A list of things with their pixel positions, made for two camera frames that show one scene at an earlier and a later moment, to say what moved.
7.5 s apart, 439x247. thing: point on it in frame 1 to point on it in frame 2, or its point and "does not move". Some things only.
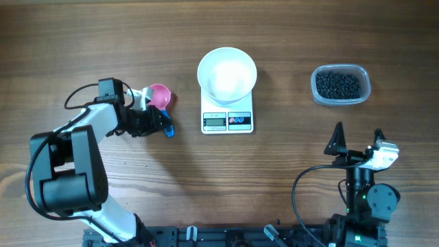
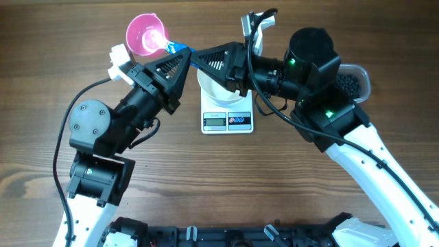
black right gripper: [337, 145] to [234, 71]
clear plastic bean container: [338, 84] does not move
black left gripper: [153, 114] to [142, 77]
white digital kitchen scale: [217, 119] does not move
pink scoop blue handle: [160, 99] to [146, 36]
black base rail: [223, 236] does not move
